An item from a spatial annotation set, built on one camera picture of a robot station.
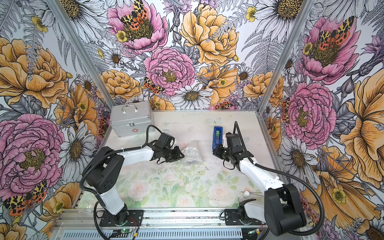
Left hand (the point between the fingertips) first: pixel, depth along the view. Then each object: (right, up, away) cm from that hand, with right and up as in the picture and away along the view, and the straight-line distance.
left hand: (182, 160), depth 91 cm
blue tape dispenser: (+22, +14, +9) cm, 28 cm away
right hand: (+17, +5, -5) cm, 19 cm away
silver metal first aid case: (-33, +25, +5) cm, 42 cm away
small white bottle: (+34, -14, -13) cm, 39 cm away
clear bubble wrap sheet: (-17, -10, -4) cm, 20 cm away
